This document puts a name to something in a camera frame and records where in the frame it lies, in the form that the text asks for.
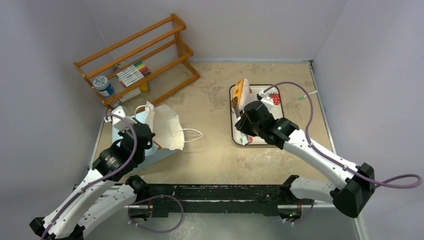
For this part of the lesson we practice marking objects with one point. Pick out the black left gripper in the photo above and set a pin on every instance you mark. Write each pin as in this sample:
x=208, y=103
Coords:
x=122, y=133

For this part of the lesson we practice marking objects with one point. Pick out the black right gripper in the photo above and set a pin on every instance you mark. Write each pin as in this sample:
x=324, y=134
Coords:
x=247, y=120

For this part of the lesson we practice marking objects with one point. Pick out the white blue paper bag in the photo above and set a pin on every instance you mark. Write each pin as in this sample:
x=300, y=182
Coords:
x=169, y=138

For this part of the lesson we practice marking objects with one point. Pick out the long orange fake bread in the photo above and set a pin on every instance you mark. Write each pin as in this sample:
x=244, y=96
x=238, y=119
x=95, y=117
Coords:
x=241, y=91

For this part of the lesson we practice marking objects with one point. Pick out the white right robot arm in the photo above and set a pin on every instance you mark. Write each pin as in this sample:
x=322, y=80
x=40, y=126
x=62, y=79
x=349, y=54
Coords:
x=346, y=187

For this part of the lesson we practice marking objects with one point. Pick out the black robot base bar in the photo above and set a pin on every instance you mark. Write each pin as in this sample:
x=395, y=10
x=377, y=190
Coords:
x=270, y=200

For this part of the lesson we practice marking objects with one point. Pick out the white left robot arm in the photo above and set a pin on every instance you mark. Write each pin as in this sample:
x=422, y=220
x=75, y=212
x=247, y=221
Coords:
x=84, y=209

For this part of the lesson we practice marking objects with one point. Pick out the white strawberry enamel tray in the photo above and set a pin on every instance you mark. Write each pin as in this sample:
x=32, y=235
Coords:
x=276, y=110

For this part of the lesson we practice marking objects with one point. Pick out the white flat box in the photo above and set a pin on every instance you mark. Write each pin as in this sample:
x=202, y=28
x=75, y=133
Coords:
x=131, y=94

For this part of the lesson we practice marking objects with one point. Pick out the green cap white marker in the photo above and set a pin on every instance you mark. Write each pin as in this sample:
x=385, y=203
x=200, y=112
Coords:
x=307, y=95

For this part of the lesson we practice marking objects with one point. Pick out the yellow small bottle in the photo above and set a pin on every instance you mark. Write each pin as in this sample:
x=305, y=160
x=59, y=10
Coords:
x=144, y=87

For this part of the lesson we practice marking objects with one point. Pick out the set of coloured markers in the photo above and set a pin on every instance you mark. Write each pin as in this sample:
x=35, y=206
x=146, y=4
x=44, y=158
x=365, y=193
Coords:
x=133, y=73

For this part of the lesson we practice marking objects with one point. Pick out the blue lid white jar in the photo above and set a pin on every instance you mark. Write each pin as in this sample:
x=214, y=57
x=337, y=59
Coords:
x=103, y=86

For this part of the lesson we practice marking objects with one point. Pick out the orange wooden shelf rack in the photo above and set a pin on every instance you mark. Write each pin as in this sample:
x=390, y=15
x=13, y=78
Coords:
x=143, y=52

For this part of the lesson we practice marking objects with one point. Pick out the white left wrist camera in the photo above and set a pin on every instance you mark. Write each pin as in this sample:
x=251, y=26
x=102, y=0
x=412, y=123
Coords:
x=119, y=119

